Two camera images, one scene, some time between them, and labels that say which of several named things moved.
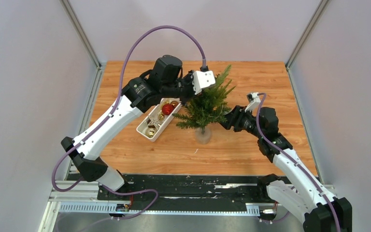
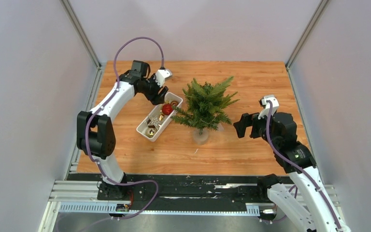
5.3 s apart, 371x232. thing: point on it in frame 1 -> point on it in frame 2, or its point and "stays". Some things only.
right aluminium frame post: x=306 y=34 stays
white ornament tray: x=153 y=123 stays
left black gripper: x=189 y=77 -> x=155 y=98
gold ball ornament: x=150 y=132 stays
